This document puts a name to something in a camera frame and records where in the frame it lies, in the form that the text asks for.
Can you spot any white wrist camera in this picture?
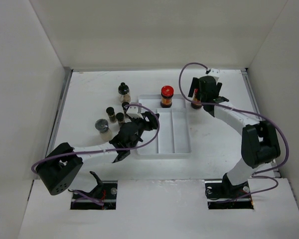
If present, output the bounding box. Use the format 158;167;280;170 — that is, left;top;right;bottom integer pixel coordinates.
206;68;220;82
127;103;143;120

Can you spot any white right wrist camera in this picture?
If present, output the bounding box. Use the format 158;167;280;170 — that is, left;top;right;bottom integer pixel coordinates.
206;68;220;82

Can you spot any knob-top glass spice grinder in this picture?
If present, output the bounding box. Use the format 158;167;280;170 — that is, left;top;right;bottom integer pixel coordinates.
118;82;131;103

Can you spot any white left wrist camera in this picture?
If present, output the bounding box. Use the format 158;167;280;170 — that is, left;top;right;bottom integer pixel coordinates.
127;103;143;120

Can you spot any white plastic organizer tray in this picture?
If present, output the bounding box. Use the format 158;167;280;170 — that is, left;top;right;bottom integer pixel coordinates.
137;94;191;159

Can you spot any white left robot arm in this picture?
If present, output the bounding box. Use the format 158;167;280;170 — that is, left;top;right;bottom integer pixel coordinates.
31;111;159;196

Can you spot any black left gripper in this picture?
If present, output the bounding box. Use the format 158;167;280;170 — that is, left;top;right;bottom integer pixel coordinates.
129;112;158;149

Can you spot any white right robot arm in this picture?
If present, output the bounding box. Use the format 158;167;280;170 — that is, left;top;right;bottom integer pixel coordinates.
188;76;281;198

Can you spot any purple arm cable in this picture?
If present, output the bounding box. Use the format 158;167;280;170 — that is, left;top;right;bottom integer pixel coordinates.
31;104;161;207
178;62;290;197

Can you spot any red-lid chili sauce jar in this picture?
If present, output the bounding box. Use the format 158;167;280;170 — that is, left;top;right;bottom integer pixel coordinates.
191;89;202;110

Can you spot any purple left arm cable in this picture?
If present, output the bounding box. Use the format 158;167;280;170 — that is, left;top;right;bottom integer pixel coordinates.
31;104;161;207

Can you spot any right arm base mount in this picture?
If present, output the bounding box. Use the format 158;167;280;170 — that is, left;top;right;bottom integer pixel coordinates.
205;181;254;210

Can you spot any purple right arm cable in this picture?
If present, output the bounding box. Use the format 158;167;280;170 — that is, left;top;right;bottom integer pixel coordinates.
178;62;290;197

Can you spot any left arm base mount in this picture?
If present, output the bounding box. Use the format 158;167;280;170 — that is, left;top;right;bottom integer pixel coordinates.
68;171;118;211

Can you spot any small black-cap spice bottle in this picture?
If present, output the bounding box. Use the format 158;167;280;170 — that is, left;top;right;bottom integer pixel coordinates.
122;102;130;117

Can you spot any clear-top salt grinder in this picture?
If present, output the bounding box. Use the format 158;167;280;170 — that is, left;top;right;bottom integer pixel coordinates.
95;119;113;142

